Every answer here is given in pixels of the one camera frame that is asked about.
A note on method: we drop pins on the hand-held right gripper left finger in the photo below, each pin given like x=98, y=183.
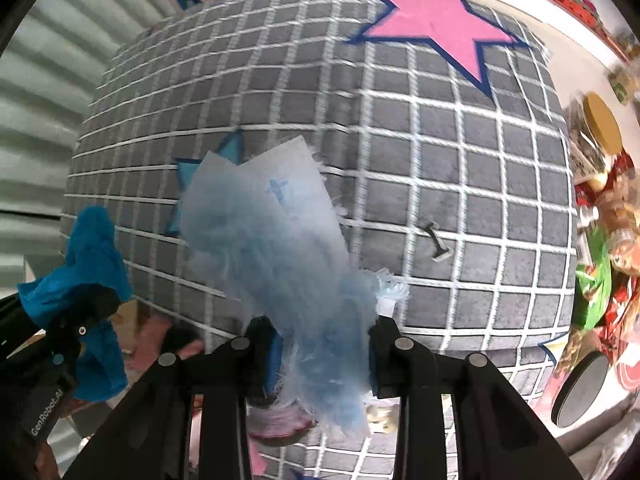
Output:
x=274, y=360

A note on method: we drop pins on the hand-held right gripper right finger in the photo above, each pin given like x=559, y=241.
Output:
x=384, y=360

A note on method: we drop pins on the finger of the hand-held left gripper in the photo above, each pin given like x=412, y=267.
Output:
x=95, y=305

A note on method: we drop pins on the light blue fluffy cloth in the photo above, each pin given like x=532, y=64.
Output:
x=260, y=240

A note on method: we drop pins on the pink soft item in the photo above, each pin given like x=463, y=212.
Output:
x=155, y=337

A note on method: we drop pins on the cream floral socks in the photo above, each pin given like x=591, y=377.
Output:
x=382, y=417

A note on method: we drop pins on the pink knitted cloth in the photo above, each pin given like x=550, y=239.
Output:
x=280, y=422

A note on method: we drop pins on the black hair clip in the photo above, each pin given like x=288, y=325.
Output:
x=436, y=242

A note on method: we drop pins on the dark round lid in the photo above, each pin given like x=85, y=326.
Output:
x=580, y=390

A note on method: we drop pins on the pale green curtain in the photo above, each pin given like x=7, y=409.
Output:
x=50, y=110

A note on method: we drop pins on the grey grid blanket with stars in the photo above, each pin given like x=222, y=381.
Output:
x=450, y=160

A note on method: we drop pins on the green snack packet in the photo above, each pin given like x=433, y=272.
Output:
x=595, y=275

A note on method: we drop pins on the pile of colourful snack packets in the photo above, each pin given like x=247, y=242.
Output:
x=622, y=240

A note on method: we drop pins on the jar with yellow lid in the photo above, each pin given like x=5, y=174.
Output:
x=602, y=122

